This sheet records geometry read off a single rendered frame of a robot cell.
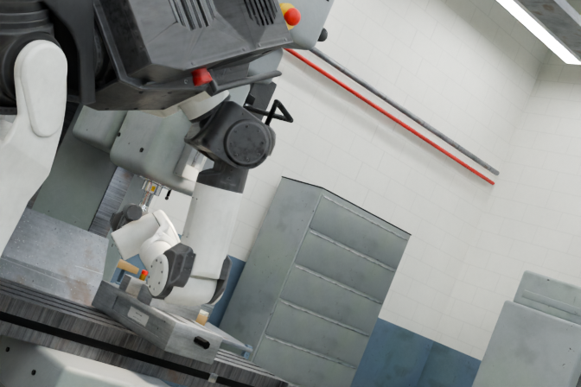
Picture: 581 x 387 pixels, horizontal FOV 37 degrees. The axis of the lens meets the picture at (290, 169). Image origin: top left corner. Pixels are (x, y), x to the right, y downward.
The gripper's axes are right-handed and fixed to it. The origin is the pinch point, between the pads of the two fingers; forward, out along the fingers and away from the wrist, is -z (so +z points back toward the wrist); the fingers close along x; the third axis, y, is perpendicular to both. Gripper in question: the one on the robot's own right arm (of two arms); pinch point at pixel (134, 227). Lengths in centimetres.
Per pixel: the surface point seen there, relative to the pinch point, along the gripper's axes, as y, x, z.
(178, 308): 13.8, -17.4, 1.4
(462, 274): -76, -413, -653
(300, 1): -63, -12, 18
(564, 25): -237, -251, -325
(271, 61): -49, -13, 7
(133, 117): -24.1, 10.8, 0.4
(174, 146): -20.9, 0.2, 10.0
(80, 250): 12.1, 7.2, -33.9
